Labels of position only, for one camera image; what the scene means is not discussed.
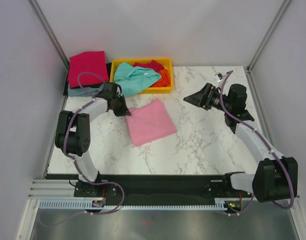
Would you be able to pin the folded grey blue t shirt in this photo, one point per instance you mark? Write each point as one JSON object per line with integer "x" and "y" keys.
{"x": 91, "y": 91}

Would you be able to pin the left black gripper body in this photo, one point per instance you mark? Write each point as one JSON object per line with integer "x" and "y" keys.
{"x": 120, "y": 109}

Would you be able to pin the orange t shirt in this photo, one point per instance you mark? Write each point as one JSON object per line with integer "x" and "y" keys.
{"x": 164, "y": 81}

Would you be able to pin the folded crimson t shirt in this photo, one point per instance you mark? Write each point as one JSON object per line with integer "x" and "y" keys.
{"x": 88, "y": 61}

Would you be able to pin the pink t shirt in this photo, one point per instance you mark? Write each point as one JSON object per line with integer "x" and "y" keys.
{"x": 149, "y": 123}

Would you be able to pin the aluminium frame post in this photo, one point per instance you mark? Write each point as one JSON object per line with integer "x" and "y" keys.
{"x": 49, "y": 31}
{"x": 268, "y": 34}

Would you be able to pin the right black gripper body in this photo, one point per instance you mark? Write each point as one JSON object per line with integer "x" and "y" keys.
{"x": 214, "y": 98}

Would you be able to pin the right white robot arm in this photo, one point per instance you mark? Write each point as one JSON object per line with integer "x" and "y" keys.
{"x": 276, "y": 176}

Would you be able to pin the left aluminium frame post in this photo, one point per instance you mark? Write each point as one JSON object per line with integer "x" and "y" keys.
{"x": 49, "y": 31}

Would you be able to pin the right aluminium frame post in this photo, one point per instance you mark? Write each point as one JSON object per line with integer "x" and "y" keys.
{"x": 268, "y": 34}

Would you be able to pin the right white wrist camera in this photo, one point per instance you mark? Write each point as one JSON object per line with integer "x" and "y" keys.
{"x": 219, "y": 77}

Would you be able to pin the white slotted cable duct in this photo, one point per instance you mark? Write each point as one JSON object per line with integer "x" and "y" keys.
{"x": 64, "y": 204}

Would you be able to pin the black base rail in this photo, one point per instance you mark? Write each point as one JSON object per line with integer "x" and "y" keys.
{"x": 168, "y": 189}

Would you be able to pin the folded black t shirt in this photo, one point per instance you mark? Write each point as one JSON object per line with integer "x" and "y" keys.
{"x": 65, "y": 90}

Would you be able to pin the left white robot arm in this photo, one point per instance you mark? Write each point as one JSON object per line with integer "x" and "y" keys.
{"x": 73, "y": 136}

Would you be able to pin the teal t shirt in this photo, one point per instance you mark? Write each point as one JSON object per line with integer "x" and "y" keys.
{"x": 134, "y": 80}

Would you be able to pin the yellow plastic bin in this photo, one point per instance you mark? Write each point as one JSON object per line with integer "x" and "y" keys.
{"x": 166, "y": 62}

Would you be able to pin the dark red t shirt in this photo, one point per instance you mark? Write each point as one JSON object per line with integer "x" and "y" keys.
{"x": 154, "y": 65}

